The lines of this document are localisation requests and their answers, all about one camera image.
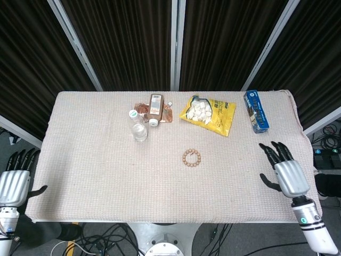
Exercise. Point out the aluminium frame post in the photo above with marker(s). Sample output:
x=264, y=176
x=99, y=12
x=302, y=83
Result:
x=270, y=45
x=74, y=45
x=178, y=45

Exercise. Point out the beige waffle table cloth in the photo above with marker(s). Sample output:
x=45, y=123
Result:
x=106, y=173

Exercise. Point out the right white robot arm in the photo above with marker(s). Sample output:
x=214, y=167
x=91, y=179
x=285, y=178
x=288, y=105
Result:
x=314, y=226

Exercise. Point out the black foot pedal box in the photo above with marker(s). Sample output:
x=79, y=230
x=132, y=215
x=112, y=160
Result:
x=326, y=158

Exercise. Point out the blue cardboard box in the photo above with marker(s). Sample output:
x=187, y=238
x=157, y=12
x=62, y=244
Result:
x=257, y=114

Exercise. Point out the aluminium frame rail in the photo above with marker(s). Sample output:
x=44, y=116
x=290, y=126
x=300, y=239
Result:
x=18, y=130
x=323, y=124

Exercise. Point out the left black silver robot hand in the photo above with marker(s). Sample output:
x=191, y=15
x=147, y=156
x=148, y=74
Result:
x=13, y=186

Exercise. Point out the yellow marshmallow bag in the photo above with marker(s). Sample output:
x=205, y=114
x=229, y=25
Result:
x=221, y=117

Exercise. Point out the clear plastic water bottle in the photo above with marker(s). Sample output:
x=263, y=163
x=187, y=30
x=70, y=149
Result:
x=138, y=130

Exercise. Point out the brown bottle with white cap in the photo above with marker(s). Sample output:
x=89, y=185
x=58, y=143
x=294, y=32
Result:
x=155, y=106

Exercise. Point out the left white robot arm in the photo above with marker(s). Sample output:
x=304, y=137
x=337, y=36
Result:
x=6, y=229

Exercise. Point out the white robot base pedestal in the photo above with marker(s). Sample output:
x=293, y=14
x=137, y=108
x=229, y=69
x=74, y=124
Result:
x=165, y=234

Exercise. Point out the copper foil spout pouch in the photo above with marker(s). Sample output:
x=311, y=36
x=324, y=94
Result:
x=166, y=116

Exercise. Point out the black curtain panel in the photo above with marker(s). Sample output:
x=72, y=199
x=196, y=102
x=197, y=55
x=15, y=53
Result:
x=120, y=45
x=26, y=66
x=229, y=45
x=314, y=66

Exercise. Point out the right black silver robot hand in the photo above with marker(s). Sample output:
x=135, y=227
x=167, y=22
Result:
x=290, y=177

